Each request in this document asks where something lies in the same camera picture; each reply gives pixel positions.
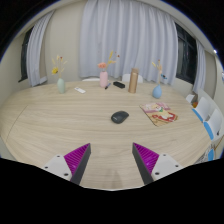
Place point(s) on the white chair with blue seat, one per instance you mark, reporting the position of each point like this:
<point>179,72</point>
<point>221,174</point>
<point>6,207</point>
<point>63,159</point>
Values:
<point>213,123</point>
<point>201,108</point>

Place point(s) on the wide white curtain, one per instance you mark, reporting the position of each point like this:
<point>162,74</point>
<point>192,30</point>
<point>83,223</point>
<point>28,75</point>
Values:
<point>130,36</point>

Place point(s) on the green vase with yellow flowers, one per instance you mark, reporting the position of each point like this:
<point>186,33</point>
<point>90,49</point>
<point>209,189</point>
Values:
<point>61,86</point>

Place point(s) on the black rectangular case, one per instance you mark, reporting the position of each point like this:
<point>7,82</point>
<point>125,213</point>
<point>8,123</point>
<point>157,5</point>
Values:
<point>119,84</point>

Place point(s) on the small white remote control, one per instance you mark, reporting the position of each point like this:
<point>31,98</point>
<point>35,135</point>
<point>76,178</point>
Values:
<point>80,90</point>

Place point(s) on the blue capped marker pen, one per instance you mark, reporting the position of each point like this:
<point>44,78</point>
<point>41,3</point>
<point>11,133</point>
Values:
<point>107,86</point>

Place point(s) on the blue vase with dried flowers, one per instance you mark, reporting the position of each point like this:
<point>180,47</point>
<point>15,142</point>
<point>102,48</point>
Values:
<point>157,91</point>

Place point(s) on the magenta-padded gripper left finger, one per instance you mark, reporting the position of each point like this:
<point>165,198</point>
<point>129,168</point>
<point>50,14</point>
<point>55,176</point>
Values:
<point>77,158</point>

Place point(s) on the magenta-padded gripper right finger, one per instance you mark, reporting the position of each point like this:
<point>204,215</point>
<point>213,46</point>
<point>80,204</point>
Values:
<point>146,158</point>

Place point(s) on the dark window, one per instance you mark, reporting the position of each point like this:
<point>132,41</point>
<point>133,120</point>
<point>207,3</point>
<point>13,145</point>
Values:
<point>24,56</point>
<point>185,56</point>

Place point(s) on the tan insulated drink bottle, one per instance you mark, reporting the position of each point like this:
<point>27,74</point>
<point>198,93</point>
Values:
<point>133,81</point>

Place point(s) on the pink vase with orange flowers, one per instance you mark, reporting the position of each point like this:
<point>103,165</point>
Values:
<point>103,79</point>

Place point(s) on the narrow white curtain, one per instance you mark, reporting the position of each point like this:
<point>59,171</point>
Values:
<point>36,56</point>
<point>200,71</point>

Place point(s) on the small white chair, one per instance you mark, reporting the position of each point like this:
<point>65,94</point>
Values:
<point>190,98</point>

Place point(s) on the black computer mouse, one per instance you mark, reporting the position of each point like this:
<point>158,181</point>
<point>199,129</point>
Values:
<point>119,117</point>

